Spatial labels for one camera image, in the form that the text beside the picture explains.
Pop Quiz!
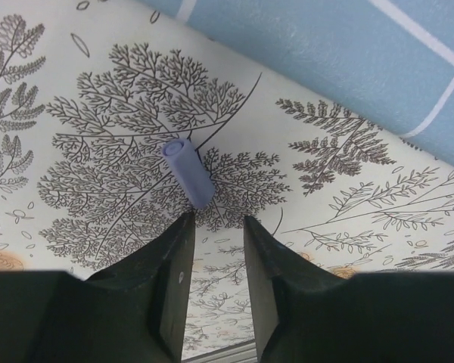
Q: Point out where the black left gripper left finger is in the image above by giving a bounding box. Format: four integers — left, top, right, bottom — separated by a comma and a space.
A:
0, 213, 195, 362

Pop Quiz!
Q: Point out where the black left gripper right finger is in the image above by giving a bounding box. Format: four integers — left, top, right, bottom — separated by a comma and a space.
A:
244, 216, 454, 362

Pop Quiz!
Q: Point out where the blue pen cap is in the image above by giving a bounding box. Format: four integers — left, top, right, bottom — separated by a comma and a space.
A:
161, 138, 215, 209

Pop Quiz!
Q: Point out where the floral patterned tablecloth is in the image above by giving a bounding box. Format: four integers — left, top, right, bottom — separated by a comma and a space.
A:
0, 1, 454, 358

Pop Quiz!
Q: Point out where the blue checked placemat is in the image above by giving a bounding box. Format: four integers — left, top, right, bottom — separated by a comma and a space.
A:
170, 1, 454, 165

